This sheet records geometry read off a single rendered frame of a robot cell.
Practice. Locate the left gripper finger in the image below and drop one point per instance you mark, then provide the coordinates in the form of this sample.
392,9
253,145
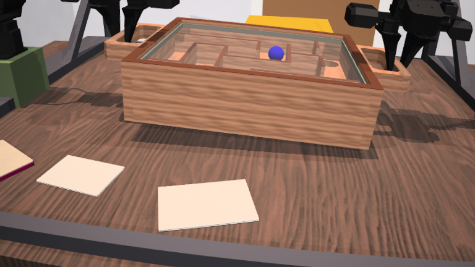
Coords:
390,42
413,43

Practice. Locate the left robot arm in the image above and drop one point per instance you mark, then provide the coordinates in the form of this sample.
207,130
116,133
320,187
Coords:
425,16

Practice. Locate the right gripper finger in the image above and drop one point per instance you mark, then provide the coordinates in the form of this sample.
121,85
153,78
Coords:
111,15
130,22

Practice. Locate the tan square board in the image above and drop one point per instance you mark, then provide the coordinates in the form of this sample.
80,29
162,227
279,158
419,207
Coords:
12,160

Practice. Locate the wooden maze board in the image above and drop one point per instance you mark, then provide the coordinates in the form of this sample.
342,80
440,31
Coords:
336,102

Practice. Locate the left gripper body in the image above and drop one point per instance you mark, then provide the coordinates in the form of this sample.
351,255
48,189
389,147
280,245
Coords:
367,16

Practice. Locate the cream flat square panel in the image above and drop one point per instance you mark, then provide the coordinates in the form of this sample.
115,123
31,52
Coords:
81,175

